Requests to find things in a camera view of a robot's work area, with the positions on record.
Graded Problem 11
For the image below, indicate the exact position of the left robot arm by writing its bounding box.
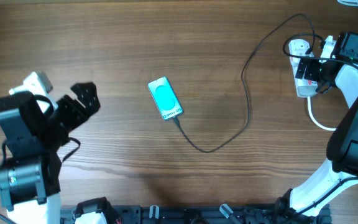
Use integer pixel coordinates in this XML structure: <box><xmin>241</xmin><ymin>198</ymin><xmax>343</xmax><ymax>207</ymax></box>
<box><xmin>0</xmin><ymin>82</ymin><xmax>101</xmax><ymax>223</ymax></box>

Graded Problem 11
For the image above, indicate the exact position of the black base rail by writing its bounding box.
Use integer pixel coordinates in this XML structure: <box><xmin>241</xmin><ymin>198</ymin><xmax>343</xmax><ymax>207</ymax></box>
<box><xmin>60</xmin><ymin>203</ymin><xmax>332</xmax><ymax>224</ymax></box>

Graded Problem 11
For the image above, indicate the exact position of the teal Galaxy smartphone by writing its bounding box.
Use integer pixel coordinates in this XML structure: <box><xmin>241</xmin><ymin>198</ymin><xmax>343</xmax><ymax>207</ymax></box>
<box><xmin>147</xmin><ymin>77</ymin><xmax>183</xmax><ymax>121</ymax></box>

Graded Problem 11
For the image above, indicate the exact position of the black USB charger cable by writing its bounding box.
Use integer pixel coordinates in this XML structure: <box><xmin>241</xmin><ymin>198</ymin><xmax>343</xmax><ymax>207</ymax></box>
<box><xmin>172</xmin><ymin>13</ymin><xmax>316</xmax><ymax>154</ymax></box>

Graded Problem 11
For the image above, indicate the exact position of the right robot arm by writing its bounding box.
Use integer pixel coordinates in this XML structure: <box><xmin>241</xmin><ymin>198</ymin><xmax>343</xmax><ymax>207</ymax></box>
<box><xmin>272</xmin><ymin>32</ymin><xmax>358</xmax><ymax>223</ymax></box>

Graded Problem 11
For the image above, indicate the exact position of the white power strip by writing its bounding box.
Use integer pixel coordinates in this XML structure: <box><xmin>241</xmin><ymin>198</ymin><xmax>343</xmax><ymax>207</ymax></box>
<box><xmin>288</xmin><ymin>39</ymin><xmax>318</xmax><ymax>98</ymax></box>

